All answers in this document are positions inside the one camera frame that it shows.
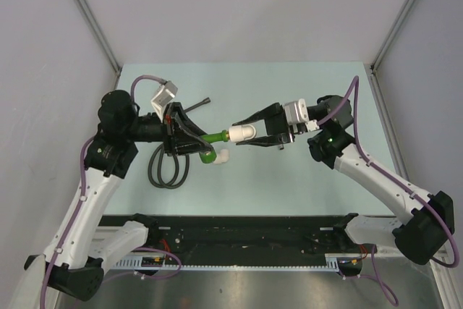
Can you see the white straight pipe fitting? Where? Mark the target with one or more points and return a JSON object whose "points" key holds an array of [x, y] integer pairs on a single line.
{"points": [[241, 133]]}

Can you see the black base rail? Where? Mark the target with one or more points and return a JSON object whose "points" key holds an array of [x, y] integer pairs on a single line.
{"points": [[255, 241]]}

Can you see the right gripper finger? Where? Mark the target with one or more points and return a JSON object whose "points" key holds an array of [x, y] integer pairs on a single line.
{"points": [[263, 114], [267, 141]]}

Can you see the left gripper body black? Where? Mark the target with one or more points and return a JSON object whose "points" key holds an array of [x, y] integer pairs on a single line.
{"points": [[171, 134]]}

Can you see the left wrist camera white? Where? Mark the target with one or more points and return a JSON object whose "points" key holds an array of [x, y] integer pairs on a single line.
{"points": [[164, 95]]}

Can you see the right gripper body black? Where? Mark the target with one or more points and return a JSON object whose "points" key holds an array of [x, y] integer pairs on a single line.
{"points": [[278, 124]]}

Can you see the white elbow pipe fitting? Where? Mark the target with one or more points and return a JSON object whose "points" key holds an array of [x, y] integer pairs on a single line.
{"points": [[222, 157]]}

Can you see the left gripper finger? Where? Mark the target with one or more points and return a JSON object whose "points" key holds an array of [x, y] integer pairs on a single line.
{"points": [[189, 147], [186, 128]]}

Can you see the perforated cable tray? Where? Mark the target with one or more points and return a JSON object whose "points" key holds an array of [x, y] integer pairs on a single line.
{"points": [[151, 263]]}

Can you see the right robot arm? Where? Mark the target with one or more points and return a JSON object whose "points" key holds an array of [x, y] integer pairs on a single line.
{"points": [[422, 222]]}

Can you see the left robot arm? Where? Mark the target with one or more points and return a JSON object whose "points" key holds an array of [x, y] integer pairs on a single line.
{"points": [[69, 264]]}

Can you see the green plastic faucet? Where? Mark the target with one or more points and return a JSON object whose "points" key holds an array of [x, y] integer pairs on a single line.
{"points": [[221, 137]]}

